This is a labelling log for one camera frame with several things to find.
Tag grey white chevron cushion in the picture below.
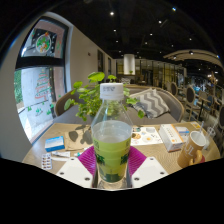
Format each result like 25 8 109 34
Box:
131 88 171 119

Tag printed menu sheet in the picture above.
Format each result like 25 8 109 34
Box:
130 125 164 146

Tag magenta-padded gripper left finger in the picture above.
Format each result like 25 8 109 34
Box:
55 145 99 188

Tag group of dining chairs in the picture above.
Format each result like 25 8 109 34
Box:
164 78 224 134

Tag white orange carton box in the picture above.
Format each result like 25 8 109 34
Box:
158 123 185 153

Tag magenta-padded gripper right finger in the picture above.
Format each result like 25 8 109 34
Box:
125 145 169 188

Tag mustard yellow ceramic mug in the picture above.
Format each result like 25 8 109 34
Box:
176 130 207 169

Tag white ointment tube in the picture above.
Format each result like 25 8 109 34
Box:
51 150 72 158

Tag white tube with teal cap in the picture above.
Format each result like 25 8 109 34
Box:
73 149 88 158

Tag curved grey sofa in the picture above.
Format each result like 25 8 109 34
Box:
54 83 185 126

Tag clear bottle with green label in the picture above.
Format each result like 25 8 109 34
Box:
90 82 134 190

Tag pill blister pack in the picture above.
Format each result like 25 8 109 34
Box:
41 152 54 171

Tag clear plastic cup with straw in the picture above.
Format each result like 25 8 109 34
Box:
199 120 217 151

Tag small blue white box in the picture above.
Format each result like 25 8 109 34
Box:
44 135 66 153

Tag window with festive decals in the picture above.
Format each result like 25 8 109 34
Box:
13 16 69 141

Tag group of ceiling lights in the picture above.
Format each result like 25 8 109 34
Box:
108 4 201 56

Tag green potted plant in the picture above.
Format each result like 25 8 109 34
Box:
63 71 146 122

